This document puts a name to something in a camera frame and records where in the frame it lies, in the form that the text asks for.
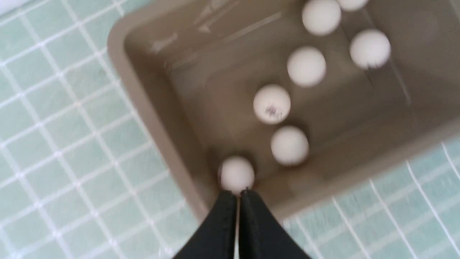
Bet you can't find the white ping-pong ball with print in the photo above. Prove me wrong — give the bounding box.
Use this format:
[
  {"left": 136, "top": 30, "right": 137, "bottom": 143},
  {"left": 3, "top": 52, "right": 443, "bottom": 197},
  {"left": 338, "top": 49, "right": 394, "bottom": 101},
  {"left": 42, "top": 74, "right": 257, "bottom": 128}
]
[{"left": 219, "top": 156, "right": 255, "bottom": 196}]

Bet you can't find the olive plastic bin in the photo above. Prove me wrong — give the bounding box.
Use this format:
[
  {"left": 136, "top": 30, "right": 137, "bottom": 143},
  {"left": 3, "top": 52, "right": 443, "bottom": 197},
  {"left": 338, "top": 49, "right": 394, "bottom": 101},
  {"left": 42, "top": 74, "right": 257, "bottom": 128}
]
[{"left": 108, "top": 0, "right": 460, "bottom": 221}]

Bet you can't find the white ping-pong ball with logo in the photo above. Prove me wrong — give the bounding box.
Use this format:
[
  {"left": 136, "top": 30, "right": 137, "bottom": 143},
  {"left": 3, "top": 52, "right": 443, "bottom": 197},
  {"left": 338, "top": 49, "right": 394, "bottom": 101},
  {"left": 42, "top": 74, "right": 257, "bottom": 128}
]
[{"left": 253, "top": 84, "right": 291, "bottom": 124}]

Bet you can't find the green checkered table cloth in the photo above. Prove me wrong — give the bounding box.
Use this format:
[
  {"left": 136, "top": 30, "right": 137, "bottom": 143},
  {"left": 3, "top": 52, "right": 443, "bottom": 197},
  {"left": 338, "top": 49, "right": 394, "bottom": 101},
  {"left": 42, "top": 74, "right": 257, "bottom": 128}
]
[{"left": 0, "top": 0, "right": 460, "bottom": 259}]

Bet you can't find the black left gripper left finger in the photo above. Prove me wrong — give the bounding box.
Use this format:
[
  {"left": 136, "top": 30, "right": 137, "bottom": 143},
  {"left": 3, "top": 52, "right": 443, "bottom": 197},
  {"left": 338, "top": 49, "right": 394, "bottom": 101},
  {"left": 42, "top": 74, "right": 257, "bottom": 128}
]
[{"left": 174, "top": 191, "right": 237, "bottom": 259}]

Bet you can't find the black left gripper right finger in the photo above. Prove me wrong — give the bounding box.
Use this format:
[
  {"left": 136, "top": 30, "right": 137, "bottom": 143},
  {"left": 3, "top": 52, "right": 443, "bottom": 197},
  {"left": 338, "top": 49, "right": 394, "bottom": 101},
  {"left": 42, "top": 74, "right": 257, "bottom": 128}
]
[{"left": 240, "top": 190, "right": 311, "bottom": 259}]

